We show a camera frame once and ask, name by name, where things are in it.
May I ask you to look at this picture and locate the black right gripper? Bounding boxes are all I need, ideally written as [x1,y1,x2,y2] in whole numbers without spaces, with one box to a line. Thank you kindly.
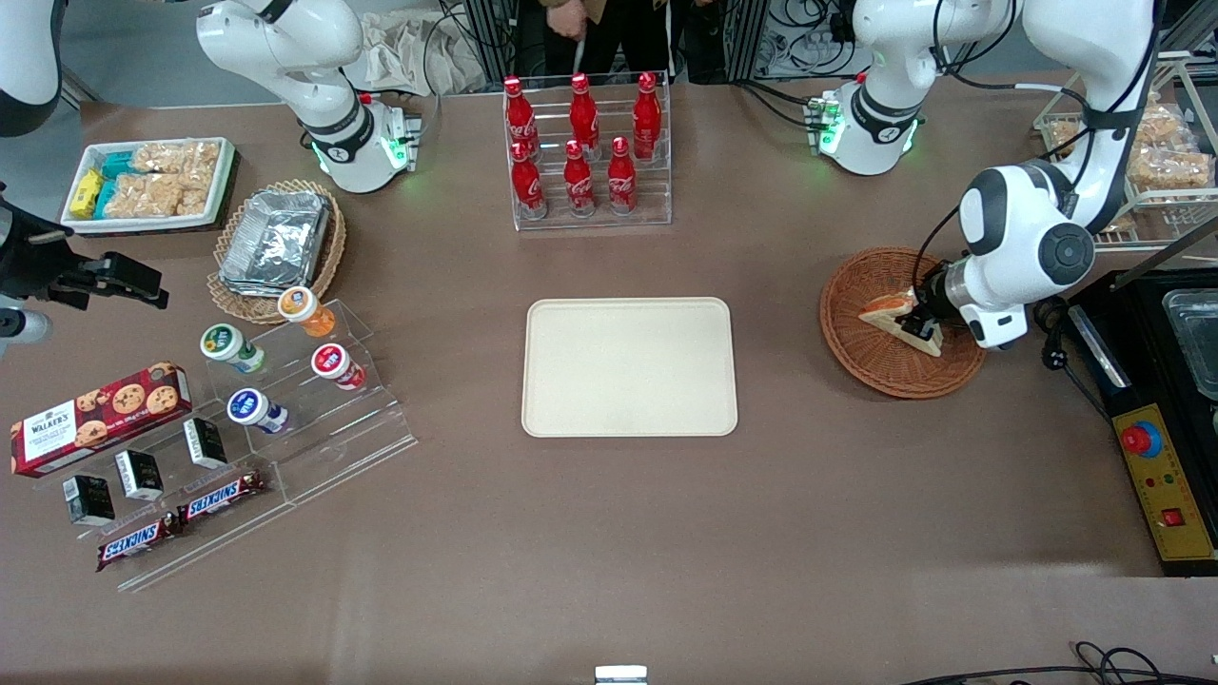
[0,186,171,311]

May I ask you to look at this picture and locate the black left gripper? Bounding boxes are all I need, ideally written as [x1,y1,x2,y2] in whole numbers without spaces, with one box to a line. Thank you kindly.
[901,258,969,344]

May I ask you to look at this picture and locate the triangular sandwich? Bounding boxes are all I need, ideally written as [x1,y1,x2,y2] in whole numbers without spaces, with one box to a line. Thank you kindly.
[858,290,945,359]

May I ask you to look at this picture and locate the round brown wicker basket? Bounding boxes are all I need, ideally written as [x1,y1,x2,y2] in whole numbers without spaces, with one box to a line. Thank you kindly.
[819,246,991,400]

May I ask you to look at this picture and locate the white rectangular snack tray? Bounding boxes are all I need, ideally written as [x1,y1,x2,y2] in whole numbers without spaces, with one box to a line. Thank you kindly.
[60,137,239,237]

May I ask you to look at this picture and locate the light wicker basket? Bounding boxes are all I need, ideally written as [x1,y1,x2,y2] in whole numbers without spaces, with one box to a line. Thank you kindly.
[206,179,347,326]

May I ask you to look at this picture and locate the cream plastic tray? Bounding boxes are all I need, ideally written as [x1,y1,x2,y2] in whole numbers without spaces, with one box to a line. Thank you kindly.
[521,297,739,439]

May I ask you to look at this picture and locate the clear rice cracker bag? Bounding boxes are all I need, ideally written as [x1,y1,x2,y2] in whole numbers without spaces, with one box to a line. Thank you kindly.
[131,141,222,178]
[107,172,213,221]

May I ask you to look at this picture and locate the yellow snack packet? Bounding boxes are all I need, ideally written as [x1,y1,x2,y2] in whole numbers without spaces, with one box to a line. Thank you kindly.
[69,168,105,221]

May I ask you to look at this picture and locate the green lid yogurt cup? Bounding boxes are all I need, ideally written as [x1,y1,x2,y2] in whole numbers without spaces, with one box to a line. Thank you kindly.
[200,323,267,375]

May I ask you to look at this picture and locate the red Walkers cookie box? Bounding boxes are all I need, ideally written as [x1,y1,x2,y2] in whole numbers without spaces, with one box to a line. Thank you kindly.
[10,362,194,480]

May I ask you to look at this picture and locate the stack of foil trays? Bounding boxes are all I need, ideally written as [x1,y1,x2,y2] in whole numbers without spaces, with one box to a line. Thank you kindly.
[218,188,333,299]

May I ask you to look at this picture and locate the orange lid yogurt cup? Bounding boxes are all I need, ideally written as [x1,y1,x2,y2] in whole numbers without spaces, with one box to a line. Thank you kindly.
[277,286,338,340]

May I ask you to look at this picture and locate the blue lid yogurt cup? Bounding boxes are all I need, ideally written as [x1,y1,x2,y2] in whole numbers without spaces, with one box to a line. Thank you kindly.
[226,388,290,436]

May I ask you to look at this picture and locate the small black box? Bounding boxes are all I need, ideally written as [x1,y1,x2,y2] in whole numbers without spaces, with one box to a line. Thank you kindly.
[114,449,166,503]
[183,418,230,471]
[63,474,117,528]

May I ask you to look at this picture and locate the red lid yogurt cup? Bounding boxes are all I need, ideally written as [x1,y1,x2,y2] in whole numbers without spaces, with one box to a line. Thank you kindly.
[311,343,367,392]

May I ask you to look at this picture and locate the Snickers chocolate bar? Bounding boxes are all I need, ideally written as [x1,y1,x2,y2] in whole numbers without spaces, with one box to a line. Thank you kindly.
[95,514,183,574]
[176,470,268,527]

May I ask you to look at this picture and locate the grey metal bar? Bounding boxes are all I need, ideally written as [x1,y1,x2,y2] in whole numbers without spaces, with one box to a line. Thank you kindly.
[1111,217,1218,291]

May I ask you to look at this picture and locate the clear acrylic stepped stand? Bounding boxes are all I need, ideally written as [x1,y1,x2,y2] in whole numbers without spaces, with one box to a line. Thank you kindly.
[33,409,298,594]
[195,299,421,506]

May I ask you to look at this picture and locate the clear plastic container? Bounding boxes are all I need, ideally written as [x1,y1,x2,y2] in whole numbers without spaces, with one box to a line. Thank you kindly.
[1163,288,1218,401]

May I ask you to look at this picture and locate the clear acrylic bottle rack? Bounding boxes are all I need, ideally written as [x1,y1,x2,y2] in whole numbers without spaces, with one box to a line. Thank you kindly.
[502,70,674,233]

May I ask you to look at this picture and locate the yellow emergency stop control box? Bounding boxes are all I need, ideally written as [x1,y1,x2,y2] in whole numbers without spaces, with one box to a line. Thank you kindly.
[1111,403,1218,565]

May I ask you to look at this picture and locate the red cola bottle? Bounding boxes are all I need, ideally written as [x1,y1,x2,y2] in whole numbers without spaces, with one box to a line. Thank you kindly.
[607,136,638,217]
[569,72,601,155]
[563,140,598,219]
[511,141,549,222]
[633,71,663,161]
[502,76,540,161]

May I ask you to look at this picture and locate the beige crumpled cloth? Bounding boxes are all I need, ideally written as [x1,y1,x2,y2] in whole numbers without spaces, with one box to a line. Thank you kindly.
[341,10,488,97]

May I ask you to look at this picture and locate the person in dark clothes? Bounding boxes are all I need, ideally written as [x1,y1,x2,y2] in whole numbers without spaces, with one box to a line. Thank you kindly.
[540,0,688,83]

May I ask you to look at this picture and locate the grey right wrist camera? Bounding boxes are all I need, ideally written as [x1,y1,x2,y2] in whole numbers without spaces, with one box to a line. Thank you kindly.
[0,306,54,349]

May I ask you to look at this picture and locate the black power cable with plug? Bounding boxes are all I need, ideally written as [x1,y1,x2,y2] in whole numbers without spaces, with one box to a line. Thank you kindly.
[1037,295,1114,421]

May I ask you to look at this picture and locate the black appliance frame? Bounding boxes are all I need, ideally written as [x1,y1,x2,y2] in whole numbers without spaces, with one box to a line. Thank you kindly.
[1066,269,1218,577]

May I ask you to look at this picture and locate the white wire rack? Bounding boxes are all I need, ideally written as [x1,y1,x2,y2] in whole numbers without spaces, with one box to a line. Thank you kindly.
[1033,51,1218,254]

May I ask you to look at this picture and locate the black floor cables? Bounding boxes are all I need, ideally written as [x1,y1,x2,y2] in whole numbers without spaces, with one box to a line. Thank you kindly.
[902,641,1218,685]

